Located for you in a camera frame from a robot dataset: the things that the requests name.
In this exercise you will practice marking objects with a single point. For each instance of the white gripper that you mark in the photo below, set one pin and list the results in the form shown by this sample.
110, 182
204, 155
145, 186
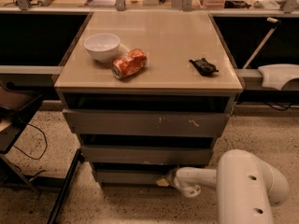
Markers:
179, 178

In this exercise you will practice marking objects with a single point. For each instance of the grey bottom drawer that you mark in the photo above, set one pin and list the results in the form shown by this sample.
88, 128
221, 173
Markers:
118, 177

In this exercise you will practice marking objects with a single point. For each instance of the grey drawer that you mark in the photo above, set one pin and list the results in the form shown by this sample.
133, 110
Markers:
147, 155
118, 177
147, 123

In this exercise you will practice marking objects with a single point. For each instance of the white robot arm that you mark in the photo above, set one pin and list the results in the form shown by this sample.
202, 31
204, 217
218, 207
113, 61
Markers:
247, 187

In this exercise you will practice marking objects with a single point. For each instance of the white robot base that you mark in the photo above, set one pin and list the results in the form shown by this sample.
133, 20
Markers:
276, 76

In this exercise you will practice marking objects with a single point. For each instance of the grey drawer cabinet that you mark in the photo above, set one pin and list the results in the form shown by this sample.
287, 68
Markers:
168, 83

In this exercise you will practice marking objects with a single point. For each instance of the grey middle drawer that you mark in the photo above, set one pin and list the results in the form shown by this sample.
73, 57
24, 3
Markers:
147, 155

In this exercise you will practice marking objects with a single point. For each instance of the grey top drawer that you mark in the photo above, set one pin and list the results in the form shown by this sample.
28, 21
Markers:
147, 123

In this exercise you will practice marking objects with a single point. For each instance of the black crumpled wrapper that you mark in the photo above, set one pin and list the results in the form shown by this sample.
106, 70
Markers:
204, 68

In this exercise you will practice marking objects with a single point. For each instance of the crushed orange soda can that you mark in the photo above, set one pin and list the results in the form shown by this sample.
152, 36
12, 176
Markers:
129, 63

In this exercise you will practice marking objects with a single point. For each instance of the white bowl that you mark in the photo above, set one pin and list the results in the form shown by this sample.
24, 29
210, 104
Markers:
102, 47

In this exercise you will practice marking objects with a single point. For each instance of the white rod with cap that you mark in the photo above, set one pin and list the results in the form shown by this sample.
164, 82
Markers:
275, 24

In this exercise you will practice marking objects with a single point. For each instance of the dark cart on left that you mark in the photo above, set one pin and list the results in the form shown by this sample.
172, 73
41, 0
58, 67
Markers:
17, 108

